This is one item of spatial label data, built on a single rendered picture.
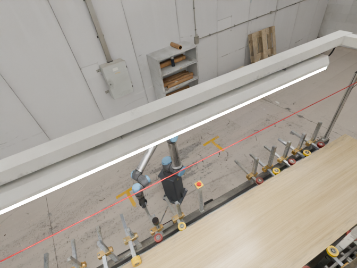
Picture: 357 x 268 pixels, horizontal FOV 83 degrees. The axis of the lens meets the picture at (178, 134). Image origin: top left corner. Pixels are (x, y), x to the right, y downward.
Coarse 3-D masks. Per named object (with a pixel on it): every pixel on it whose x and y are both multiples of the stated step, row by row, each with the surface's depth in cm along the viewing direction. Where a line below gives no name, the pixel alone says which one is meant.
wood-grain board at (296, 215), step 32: (320, 160) 237; (352, 160) 232; (256, 192) 217; (288, 192) 213; (320, 192) 208; (352, 192) 204; (224, 224) 197; (256, 224) 193; (288, 224) 190; (320, 224) 186; (352, 224) 183; (160, 256) 183; (192, 256) 180; (224, 256) 177; (256, 256) 174; (288, 256) 171
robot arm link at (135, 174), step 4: (148, 148) 228; (152, 148) 227; (148, 152) 226; (152, 152) 228; (144, 156) 225; (148, 156) 226; (144, 160) 224; (148, 160) 226; (140, 164) 223; (144, 164) 224; (136, 168) 225; (140, 168) 222; (144, 168) 226; (132, 172) 223; (136, 172) 221; (140, 172) 222; (132, 176) 221; (136, 176) 219; (136, 180) 220
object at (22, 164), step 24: (312, 48) 104; (240, 72) 95; (264, 72) 97; (168, 96) 87; (192, 96) 85; (120, 120) 78; (144, 120) 80; (48, 144) 73; (72, 144) 72; (96, 144) 76; (0, 168) 67; (24, 168) 68
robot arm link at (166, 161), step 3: (168, 156) 277; (162, 159) 276; (165, 159) 274; (168, 159) 273; (162, 162) 271; (165, 162) 269; (168, 162) 268; (171, 162) 270; (165, 165) 270; (168, 165) 269; (165, 168) 273; (168, 168) 269; (168, 171) 278
